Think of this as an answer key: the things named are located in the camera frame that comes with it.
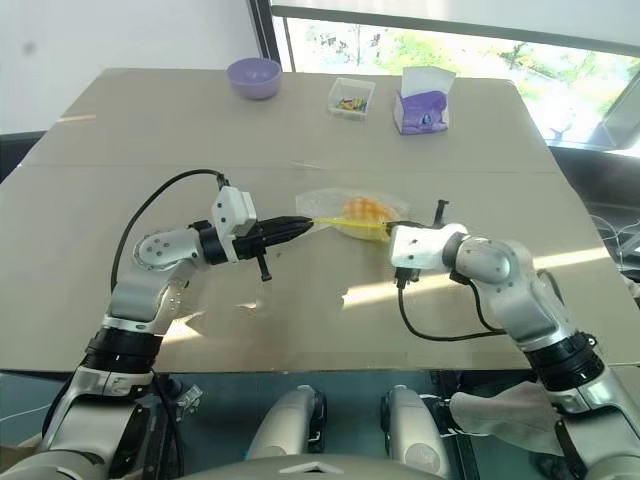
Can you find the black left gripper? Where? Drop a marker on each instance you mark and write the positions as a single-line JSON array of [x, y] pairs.
[[245, 247]]

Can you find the grey cloth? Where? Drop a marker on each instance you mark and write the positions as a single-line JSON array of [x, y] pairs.
[[505, 420]]

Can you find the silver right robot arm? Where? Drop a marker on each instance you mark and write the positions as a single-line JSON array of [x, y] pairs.
[[520, 300]]

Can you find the clear square plastic container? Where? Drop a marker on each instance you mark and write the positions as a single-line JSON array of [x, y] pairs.
[[351, 95]]

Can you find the dark window frame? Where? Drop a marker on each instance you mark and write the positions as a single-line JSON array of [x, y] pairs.
[[272, 30]]

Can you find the silver right robot thigh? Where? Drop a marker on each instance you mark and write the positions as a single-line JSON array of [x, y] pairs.
[[412, 430]]

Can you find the purple and white tissue box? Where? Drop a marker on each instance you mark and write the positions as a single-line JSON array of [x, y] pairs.
[[422, 107]]

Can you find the clear zip bag yellow seal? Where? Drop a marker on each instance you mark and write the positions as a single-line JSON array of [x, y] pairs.
[[315, 200]]

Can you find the silver robot torso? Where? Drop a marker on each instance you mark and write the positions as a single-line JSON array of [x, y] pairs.
[[325, 470]]

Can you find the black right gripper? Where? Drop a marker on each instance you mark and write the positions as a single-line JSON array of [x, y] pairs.
[[442, 212]]

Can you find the dark furniture edge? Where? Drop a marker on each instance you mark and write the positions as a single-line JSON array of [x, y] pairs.
[[15, 155]]

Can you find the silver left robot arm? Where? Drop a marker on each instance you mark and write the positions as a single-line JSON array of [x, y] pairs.
[[145, 295]]

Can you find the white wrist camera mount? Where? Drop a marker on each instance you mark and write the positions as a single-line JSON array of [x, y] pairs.
[[231, 207], [415, 245]]

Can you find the purple bowl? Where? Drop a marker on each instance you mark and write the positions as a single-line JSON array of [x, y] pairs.
[[253, 80]]

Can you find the silver left robot thigh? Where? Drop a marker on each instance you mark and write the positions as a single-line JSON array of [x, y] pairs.
[[287, 425]]

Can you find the round crosshatched bread bun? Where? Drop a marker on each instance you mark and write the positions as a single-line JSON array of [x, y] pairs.
[[365, 209]]

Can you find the silver robot thigh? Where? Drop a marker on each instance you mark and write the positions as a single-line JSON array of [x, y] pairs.
[[287, 425], [412, 430]]

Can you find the colourful small pieces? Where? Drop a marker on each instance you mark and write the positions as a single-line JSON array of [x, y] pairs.
[[352, 104]]

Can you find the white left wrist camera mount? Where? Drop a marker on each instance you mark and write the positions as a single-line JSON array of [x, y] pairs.
[[231, 207]]

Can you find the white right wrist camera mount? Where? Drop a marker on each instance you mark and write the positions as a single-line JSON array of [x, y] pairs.
[[415, 245]]

